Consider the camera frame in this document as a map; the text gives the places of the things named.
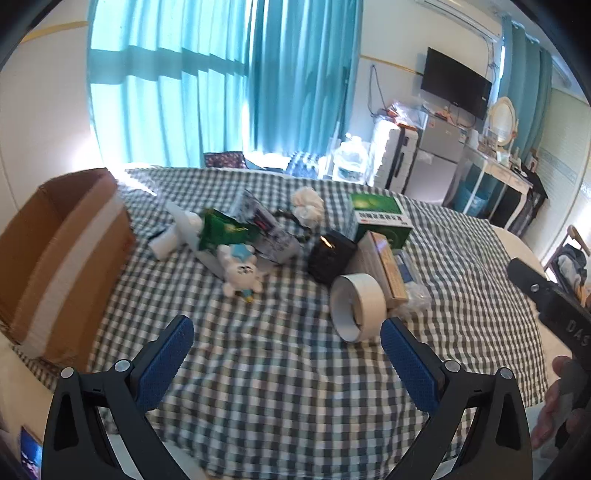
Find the teal side curtain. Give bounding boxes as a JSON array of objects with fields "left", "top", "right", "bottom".
[{"left": 501, "top": 14, "right": 555, "bottom": 139}]

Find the clear plastic bag pile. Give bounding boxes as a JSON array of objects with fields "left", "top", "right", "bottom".
[{"left": 381, "top": 102, "right": 423, "bottom": 130}]

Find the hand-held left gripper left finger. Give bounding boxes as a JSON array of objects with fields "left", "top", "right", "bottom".
[{"left": 41, "top": 315, "right": 204, "bottom": 480}]

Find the white tape roll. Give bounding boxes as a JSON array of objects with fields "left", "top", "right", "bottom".
[{"left": 329, "top": 273, "right": 387, "bottom": 343}]

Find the silver mini fridge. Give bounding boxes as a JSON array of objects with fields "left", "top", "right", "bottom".
[{"left": 404, "top": 113, "right": 467, "bottom": 204}]

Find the smartphone with lit screen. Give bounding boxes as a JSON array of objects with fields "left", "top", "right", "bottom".
[{"left": 18, "top": 427, "right": 44, "bottom": 480}]

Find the narrow teal window curtain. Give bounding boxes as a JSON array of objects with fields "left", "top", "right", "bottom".
[{"left": 249, "top": 0, "right": 363, "bottom": 158}]

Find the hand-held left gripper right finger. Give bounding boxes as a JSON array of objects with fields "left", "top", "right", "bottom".
[{"left": 380, "top": 317, "right": 532, "bottom": 480}]

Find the wide teal window curtain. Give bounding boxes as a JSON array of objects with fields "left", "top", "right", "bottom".
[{"left": 88, "top": 0, "right": 252, "bottom": 167}]

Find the brown cardboard box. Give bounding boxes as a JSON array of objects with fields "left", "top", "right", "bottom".
[{"left": 0, "top": 168, "right": 137, "bottom": 367}]

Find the white dressing table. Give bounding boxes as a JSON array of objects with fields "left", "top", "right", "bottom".
[{"left": 443, "top": 143, "right": 536, "bottom": 232}]

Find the white oval mirror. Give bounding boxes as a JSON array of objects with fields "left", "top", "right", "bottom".
[{"left": 487, "top": 96, "right": 518, "bottom": 148}]

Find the white plastic bottle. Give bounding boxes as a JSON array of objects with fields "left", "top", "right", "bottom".
[{"left": 150, "top": 203, "right": 204, "bottom": 261}]

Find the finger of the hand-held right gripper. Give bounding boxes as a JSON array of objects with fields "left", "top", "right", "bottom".
[{"left": 507, "top": 257, "right": 561, "bottom": 315}]

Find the black wall cable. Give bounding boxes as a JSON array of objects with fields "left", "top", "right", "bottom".
[{"left": 369, "top": 65, "right": 389, "bottom": 116}]

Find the green white checkered blanket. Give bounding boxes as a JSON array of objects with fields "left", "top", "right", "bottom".
[{"left": 11, "top": 166, "right": 552, "bottom": 480}]

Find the green snack packet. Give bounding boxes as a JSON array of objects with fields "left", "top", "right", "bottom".
[{"left": 198, "top": 208, "right": 259, "bottom": 252}]

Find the blue white tissue pack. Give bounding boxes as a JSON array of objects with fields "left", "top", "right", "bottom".
[{"left": 233, "top": 189, "right": 303, "bottom": 266}]

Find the person's right hand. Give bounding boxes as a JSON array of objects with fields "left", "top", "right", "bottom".
[{"left": 531, "top": 356, "right": 573, "bottom": 450}]

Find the black wall television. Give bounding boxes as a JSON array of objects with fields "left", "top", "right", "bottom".
[{"left": 421, "top": 47, "right": 492, "bottom": 121}]

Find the white suitcase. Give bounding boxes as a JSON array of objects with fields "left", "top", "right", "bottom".
[{"left": 374, "top": 122, "right": 419, "bottom": 192}]

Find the blue plastic basket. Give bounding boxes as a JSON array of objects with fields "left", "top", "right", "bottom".
[{"left": 457, "top": 185, "right": 490, "bottom": 217}]

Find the wooden chair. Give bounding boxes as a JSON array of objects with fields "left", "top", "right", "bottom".
[{"left": 545, "top": 225, "right": 591, "bottom": 296}]

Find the white plush toy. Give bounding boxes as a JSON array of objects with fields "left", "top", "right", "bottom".
[{"left": 217, "top": 243, "right": 265, "bottom": 303}]

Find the beige box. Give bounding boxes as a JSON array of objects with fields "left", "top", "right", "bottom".
[{"left": 358, "top": 231, "right": 409, "bottom": 310}]

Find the large clear water jug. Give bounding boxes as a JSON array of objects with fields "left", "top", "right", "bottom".
[{"left": 335, "top": 134, "right": 370, "bottom": 183}]

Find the pack of water bottles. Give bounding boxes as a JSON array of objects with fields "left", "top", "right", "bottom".
[{"left": 286, "top": 150, "right": 324, "bottom": 178}]

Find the small black box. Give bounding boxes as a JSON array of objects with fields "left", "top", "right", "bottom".
[{"left": 308, "top": 231, "right": 358, "bottom": 284}]

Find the brown bead bracelet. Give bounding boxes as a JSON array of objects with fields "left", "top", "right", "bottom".
[{"left": 272, "top": 210, "right": 315, "bottom": 245}]

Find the dark dotted bag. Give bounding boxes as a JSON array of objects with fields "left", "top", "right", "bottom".
[{"left": 203, "top": 151, "right": 245, "bottom": 169}]

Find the green white medicine box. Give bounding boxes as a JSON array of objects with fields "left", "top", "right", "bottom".
[{"left": 348, "top": 193, "right": 413, "bottom": 247}]

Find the cream lace cloth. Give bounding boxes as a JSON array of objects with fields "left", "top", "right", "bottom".
[{"left": 291, "top": 187, "right": 326, "bottom": 229}]

